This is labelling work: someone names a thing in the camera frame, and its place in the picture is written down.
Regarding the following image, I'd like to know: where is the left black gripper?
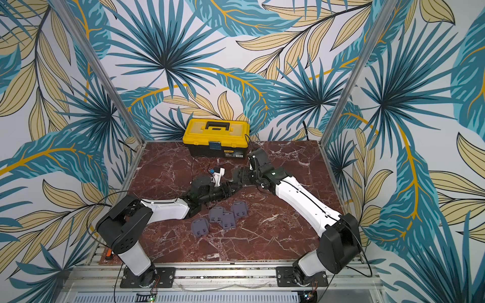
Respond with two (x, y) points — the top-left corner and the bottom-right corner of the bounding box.
(200, 181), (243, 205)

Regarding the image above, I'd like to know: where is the lavender stand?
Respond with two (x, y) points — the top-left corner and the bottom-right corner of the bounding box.
(209, 207), (225, 223)
(221, 212), (236, 231)
(231, 201), (248, 219)
(191, 218), (210, 239)

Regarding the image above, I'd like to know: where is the dark grey stand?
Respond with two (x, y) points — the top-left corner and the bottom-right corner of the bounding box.
(227, 181), (246, 196)

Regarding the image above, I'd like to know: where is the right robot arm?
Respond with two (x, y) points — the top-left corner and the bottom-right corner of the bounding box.
(232, 148), (362, 285)

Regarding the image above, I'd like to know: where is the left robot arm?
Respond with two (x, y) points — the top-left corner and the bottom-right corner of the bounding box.
(96, 175), (242, 288)

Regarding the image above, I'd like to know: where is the yellow black toolbox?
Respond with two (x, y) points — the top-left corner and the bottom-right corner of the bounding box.
(183, 119), (250, 159)

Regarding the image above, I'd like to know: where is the white perforated vent panel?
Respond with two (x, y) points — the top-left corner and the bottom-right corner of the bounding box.
(71, 291), (300, 302)

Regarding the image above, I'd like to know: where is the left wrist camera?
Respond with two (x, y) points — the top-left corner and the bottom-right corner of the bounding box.
(210, 167), (226, 188)

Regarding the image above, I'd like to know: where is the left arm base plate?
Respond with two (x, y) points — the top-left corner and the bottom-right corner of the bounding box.
(120, 266), (176, 289)

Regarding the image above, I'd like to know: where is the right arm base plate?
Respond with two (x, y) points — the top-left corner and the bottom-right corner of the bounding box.
(275, 266), (328, 287)

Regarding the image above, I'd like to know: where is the left aluminium frame post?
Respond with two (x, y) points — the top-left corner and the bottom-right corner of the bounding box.
(51, 0), (145, 145)

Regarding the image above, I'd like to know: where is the aluminium frame post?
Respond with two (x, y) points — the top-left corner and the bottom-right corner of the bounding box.
(51, 0), (145, 145)
(320, 1), (397, 150)

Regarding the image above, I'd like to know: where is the aluminium front rail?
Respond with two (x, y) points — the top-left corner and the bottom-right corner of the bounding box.
(64, 260), (383, 291)

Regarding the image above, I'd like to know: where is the right aluminium frame post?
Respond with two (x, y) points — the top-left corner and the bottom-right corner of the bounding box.
(320, 1), (397, 150)

